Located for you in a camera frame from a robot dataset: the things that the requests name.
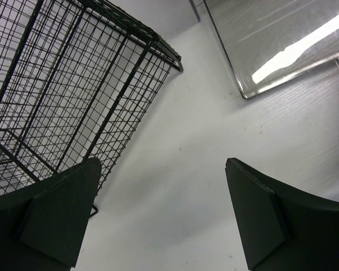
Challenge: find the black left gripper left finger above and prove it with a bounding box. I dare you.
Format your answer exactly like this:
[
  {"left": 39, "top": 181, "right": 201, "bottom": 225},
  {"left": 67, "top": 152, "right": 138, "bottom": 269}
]
[{"left": 0, "top": 158, "right": 102, "bottom": 270}]

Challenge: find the black wire mesh shelf rack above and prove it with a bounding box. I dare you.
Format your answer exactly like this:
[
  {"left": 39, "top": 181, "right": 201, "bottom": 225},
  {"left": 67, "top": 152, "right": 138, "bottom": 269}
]
[{"left": 0, "top": 1, "right": 183, "bottom": 196}]

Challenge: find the clear plastic drawer organizer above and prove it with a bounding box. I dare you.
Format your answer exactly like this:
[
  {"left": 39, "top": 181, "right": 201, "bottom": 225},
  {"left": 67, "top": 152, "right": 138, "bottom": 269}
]
[{"left": 192, "top": 0, "right": 339, "bottom": 99}]

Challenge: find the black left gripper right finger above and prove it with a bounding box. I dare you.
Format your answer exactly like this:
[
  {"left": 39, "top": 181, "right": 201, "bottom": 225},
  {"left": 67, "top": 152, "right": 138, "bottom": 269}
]
[{"left": 225, "top": 158, "right": 339, "bottom": 270}]

